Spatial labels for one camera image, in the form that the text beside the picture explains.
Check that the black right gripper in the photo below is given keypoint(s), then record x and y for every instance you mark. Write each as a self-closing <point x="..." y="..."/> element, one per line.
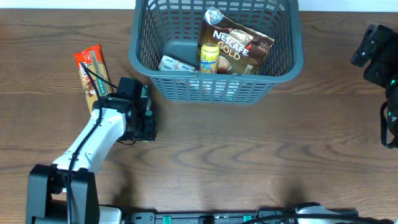
<point x="374" y="50"/>

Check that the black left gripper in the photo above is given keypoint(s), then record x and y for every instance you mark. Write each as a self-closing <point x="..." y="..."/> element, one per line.
<point x="149" y="125"/>

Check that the tissue pack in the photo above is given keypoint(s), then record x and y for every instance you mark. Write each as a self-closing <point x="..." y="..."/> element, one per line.
<point x="169" y="64"/>

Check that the yellow Mentos bottle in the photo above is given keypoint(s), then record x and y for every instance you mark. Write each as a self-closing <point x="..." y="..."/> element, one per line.
<point x="209" y="56"/>

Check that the brown Nescafe Gold bag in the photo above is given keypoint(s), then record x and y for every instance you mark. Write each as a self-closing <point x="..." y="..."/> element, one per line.
<point x="242" y="49"/>

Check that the mint green pouch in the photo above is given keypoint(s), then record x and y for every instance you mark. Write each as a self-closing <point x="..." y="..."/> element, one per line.
<point x="147" y="101"/>

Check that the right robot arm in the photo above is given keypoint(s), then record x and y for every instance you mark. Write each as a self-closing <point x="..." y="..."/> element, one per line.
<point x="378" y="53"/>

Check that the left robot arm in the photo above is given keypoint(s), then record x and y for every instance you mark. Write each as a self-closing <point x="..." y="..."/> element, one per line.
<point x="65" y="191"/>

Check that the red spaghetti packet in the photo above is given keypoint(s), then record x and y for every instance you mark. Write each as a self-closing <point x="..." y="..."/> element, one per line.
<point x="93" y="74"/>

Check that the grey plastic mesh basket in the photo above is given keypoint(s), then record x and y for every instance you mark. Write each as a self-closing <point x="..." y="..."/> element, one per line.
<point x="172" y="28"/>

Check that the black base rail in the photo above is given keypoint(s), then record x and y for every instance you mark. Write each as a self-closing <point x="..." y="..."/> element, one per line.
<point x="217" y="217"/>

